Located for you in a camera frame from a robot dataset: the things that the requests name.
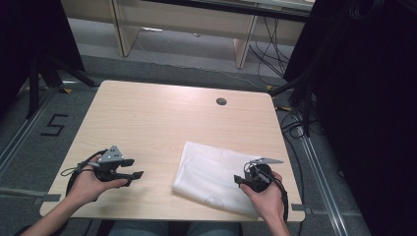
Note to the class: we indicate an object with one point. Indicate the person's right hand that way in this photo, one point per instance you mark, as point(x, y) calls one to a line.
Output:
point(267, 200)

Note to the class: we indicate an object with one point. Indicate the metal floor rail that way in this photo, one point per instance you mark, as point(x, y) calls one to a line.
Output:
point(23, 132)
point(323, 183)

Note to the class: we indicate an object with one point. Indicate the light wooden desk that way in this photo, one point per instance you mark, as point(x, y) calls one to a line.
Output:
point(183, 19)

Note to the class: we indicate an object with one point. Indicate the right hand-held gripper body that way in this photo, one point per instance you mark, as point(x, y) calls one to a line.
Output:
point(259, 178)

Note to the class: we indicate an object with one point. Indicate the person's left hand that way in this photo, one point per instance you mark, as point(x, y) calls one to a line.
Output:
point(86, 187)

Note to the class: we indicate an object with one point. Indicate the white mesh laundry bag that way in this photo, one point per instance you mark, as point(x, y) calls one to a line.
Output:
point(209, 173)

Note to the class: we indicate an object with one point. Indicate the black curtain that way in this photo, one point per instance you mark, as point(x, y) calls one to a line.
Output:
point(29, 42)
point(370, 98)

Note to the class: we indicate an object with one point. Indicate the black metal stand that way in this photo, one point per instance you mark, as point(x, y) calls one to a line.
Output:
point(303, 98)
point(36, 85)

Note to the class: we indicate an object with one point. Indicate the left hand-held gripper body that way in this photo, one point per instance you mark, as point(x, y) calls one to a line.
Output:
point(110, 157)

